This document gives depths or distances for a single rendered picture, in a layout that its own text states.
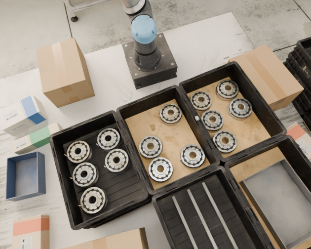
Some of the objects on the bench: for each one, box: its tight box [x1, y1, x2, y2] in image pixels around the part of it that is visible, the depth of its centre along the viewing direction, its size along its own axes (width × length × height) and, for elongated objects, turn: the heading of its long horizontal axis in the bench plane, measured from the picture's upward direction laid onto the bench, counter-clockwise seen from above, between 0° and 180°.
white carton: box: [0, 94, 48, 136], centre depth 121 cm, size 20×12×9 cm, turn 122°
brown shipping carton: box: [36, 38, 95, 108], centre depth 126 cm, size 30×22×16 cm
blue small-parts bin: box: [5, 151, 46, 202], centre depth 108 cm, size 20×15×7 cm
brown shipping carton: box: [228, 44, 304, 112], centre depth 116 cm, size 30×22×16 cm
